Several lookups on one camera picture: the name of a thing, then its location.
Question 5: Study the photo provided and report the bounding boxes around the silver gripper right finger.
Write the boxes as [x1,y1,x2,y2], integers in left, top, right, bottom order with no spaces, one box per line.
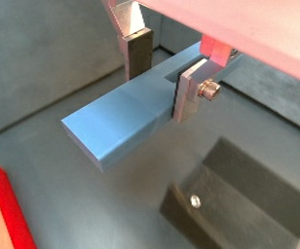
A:
[173,35,242,123]

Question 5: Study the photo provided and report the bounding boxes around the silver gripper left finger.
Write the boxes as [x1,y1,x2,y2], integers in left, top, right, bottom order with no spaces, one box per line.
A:
[102,0,154,80]

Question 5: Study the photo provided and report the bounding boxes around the blue slotted double-square peg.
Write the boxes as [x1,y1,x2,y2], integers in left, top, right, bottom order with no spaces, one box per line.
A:
[61,41,245,173]

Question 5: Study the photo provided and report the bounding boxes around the red shape-sorting board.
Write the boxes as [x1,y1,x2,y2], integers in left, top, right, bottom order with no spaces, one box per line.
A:
[0,168,37,249]

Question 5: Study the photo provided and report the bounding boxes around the black curved cradle stand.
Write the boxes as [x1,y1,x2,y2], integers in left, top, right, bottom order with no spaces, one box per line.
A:
[161,138,300,249]

